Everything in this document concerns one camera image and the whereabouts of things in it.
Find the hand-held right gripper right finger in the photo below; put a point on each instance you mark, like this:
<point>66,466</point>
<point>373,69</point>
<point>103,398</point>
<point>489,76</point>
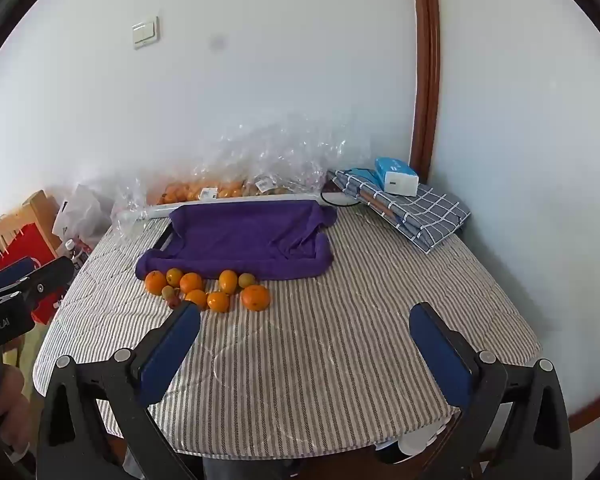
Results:
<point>440,355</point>

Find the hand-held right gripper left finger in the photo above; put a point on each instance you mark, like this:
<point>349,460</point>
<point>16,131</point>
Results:
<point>170,350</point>

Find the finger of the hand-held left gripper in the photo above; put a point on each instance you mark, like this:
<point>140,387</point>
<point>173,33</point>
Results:
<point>12,270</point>
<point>47,277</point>

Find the brown longan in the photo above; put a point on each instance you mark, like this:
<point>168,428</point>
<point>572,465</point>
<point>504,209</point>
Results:
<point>167,291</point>

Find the small orange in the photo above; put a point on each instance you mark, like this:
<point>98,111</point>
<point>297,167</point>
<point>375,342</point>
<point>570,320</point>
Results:
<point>174,276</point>

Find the yellowish orange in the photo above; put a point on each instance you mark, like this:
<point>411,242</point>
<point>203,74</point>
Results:
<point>228,281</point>

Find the large orange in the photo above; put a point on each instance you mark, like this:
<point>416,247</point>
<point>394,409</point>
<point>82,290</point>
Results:
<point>255,298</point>

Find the small yellow-green fruit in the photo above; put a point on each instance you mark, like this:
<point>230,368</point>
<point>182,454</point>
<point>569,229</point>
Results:
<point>245,280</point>

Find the person's left hand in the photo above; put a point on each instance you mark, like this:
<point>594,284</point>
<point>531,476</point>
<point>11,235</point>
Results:
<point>7,400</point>

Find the red paper bag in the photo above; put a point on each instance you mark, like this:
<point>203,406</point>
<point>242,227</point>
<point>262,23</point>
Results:
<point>25,255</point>

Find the small red fruit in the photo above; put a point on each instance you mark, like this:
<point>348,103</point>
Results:
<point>173,302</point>

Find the white plastic bag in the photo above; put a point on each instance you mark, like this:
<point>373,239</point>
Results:
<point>77,210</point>

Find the empty clear plastic bag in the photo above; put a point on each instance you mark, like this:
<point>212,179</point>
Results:
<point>130,205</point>

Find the purple towel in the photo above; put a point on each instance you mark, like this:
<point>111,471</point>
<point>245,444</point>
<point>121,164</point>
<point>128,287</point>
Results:
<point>250,240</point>

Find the folded grey checked cloth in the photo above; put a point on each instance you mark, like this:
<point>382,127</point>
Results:
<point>420,215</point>

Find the clear plastic bag of oranges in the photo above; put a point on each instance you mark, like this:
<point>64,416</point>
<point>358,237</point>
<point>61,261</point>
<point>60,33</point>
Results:
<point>195,192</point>

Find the white long box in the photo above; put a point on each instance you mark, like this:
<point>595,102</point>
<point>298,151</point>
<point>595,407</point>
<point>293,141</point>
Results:
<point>230,202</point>

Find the blue and white tissue pack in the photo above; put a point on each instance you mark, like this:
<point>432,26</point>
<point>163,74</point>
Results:
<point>395,176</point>

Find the clear plastic bag of longans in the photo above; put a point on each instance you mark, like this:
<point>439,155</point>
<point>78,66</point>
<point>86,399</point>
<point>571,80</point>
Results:
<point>275,187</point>

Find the white light switch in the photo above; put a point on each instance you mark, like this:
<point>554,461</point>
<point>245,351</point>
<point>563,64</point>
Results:
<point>145,33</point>

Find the brown wooden door frame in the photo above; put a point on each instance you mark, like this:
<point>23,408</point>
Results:
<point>426,60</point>

